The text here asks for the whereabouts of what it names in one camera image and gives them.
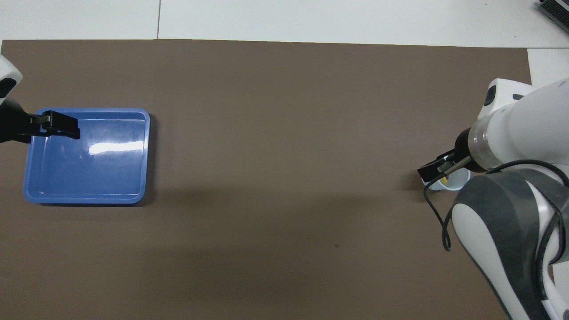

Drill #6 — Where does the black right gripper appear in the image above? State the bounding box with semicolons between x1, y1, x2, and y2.
417;127;487;184

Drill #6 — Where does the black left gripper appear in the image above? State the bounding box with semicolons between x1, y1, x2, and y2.
0;98;81;144

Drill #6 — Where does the translucent plastic cup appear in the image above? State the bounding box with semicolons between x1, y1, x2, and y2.
421;167;471;192

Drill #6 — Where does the blue plastic tray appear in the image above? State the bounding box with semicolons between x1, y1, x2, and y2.
22;108;151;205

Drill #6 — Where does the brown table mat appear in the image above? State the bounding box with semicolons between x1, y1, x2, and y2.
0;39;560;320

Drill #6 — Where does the dark ribbed device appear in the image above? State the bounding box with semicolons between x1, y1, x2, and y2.
537;0;569;23

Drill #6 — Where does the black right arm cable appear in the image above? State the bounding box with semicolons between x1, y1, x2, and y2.
422;156;569;303

